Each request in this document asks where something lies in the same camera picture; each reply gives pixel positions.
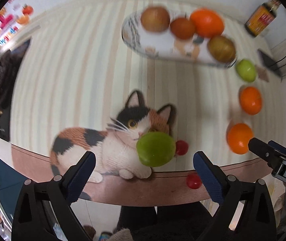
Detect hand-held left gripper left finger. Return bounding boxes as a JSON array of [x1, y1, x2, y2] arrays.
[[12, 151, 96, 241]]

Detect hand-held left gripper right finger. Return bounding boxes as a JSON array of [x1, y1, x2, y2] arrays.
[[193, 151, 277, 241]]

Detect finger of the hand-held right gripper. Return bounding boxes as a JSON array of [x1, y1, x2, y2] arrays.
[[268, 141, 286, 160], [248, 138, 282, 168]]

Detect small orange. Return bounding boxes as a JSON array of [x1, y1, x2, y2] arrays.
[[226, 123, 255, 154], [239, 86, 263, 115]]

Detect large green plum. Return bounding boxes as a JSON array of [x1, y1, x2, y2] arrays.
[[136, 132, 176, 167]]

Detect oval white printed plate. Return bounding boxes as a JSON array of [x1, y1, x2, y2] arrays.
[[121, 9, 236, 68]]

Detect red cherry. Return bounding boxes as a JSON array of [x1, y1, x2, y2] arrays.
[[175, 140, 189, 156], [186, 173, 202, 189]]

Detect person's legs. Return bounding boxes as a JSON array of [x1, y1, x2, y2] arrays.
[[113, 201, 215, 241]]

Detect small brown card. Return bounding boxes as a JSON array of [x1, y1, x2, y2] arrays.
[[256, 66, 270, 82]]

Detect small green plum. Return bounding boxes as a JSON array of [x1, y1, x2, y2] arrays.
[[235, 59, 257, 83]]

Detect blue cabinet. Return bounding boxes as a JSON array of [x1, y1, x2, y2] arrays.
[[0, 143, 28, 231]]

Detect black phone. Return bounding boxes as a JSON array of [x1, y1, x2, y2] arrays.
[[257, 49, 283, 78]]

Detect cat printed striped tablecloth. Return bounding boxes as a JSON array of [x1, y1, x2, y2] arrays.
[[10, 0, 286, 207]]

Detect brown kiwi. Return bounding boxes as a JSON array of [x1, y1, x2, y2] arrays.
[[207, 35, 236, 63]]

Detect dark bottle with orange label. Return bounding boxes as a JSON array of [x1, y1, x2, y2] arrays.
[[245, 0, 282, 38]]

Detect large orange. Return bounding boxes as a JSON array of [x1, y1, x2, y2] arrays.
[[190, 9, 225, 39]]

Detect reddish brown fruit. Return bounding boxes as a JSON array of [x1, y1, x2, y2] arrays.
[[170, 17, 196, 40]]

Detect brown round pear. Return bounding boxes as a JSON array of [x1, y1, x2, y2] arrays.
[[140, 6, 171, 33]]

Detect colourful wall poster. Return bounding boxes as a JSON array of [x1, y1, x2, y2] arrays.
[[0, 0, 34, 59]]

